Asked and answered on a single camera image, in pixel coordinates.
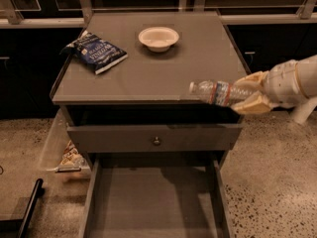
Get open middle drawer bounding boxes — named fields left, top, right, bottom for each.
left=78, top=159, right=235, bottom=238

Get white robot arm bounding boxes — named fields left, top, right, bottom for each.
left=232, top=56, right=317, bottom=114

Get grey drawer cabinet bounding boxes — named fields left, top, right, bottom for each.
left=52, top=12, right=247, bottom=165

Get clear plastic storage bin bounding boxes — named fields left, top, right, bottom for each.
left=39, top=110, right=91, bottom=181

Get white post leg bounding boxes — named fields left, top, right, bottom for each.
left=290, top=97, right=317, bottom=124

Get black bar on floor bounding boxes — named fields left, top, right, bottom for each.
left=0, top=178, right=45, bottom=238

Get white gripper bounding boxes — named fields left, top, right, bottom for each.
left=231, top=59, right=308, bottom=115

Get top drawer with knob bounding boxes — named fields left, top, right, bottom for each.
left=67, top=124, right=242, bottom=153

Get blue vinegar chips bag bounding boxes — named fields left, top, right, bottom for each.
left=61, top=31, right=128, bottom=74

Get metal railing frame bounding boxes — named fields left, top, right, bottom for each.
left=0, top=0, right=317, bottom=28

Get snack packets in bin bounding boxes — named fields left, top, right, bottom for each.
left=60, top=140, right=86, bottom=167

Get white paper bowl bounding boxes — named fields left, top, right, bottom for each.
left=138, top=27, right=179, bottom=53

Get clear plastic water bottle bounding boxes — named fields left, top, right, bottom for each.
left=189, top=80, right=255, bottom=107

